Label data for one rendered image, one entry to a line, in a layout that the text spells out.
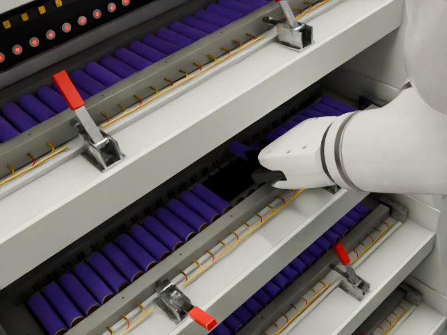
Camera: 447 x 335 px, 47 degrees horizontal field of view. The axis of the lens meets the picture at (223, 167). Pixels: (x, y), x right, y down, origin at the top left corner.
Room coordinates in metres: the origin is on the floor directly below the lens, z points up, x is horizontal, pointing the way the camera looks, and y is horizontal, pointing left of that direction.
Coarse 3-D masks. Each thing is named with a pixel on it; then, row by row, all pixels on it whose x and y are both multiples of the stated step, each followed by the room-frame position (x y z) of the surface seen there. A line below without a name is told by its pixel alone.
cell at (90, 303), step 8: (64, 280) 0.50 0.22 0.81; (72, 280) 0.50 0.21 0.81; (64, 288) 0.50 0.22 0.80; (72, 288) 0.49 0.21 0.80; (80, 288) 0.49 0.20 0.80; (72, 296) 0.48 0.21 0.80; (80, 296) 0.47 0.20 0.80; (88, 296) 0.47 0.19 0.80; (80, 304) 0.47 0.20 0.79; (88, 304) 0.46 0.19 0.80; (96, 304) 0.46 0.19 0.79
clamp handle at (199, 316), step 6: (174, 294) 0.44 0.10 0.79; (174, 300) 0.44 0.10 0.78; (180, 300) 0.43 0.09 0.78; (180, 306) 0.42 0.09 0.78; (186, 306) 0.42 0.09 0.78; (192, 306) 0.42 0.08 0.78; (186, 312) 0.41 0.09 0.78; (192, 312) 0.40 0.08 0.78; (198, 312) 0.40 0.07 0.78; (204, 312) 0.40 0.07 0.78; (192, 318) 0.40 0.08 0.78; (198, 318) 0.39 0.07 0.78; (204, 318) 0.39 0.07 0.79; (210, 318) 0.39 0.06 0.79; (204, 324) 0.38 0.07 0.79; (210, 324) 0.38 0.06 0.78
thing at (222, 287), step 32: (352, 96) 0.75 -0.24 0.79; (384, 96) 0.70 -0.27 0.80; (320, 192) 0.57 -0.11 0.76; (352, 192) 0.57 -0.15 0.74; (256, 224) 0.54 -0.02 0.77; (288, 224) 0.53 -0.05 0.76; (320, 224) 0.54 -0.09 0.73; (224, 256) 0.50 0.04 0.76; (256, 256) 0.49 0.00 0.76; (288, 256) 0.51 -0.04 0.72; (192, 288) 0.47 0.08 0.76; (224, 288) 0.46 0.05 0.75; (256, 288) 0.48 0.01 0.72; (0, 320) 0.49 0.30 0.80; (32, 320) 0.48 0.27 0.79; (160, 320) 0.44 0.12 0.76; (192, 320) 0.43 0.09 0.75
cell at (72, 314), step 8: (48, 288) 0.50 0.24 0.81; (56, 288) 0.49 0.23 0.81; (48, 296) 0.49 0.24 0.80; (56, 296) 0.48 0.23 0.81; (64, 296) 0.48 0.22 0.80; (56, 304) 0.47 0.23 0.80; (64, 304) 0.47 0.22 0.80; (72, 304) 0.47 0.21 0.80; (64, 312) 0.46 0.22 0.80; (72, 312) 0.46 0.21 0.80; (80, 312) 0.46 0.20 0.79; (72, 320) 0.45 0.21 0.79
